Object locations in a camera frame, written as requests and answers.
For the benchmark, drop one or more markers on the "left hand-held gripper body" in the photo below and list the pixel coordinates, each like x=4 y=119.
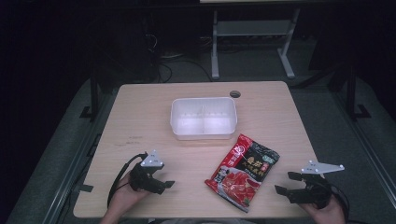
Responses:
x=141 y=179

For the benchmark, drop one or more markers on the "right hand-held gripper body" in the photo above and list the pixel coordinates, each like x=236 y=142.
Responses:
x=314 y=189

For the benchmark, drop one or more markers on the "red and black food packet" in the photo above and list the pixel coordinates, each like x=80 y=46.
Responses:
x=244 y=175

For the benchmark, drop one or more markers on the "white plastic divided container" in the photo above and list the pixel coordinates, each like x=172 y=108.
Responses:
x=204 y=119

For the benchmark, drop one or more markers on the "person's left hand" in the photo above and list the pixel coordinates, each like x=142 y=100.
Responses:
x=124 y=197

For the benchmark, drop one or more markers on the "person's right hand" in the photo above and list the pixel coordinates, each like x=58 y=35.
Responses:
x=325 y=214

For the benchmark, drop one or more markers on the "black metal stand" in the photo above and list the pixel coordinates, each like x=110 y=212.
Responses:
x=93 y=99
x=352 y=93

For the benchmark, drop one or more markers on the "dark round table grommet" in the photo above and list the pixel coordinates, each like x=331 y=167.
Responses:
x=235 y=94

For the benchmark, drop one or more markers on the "white metal desk frame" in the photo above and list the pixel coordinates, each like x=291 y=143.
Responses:
x=252 y=28

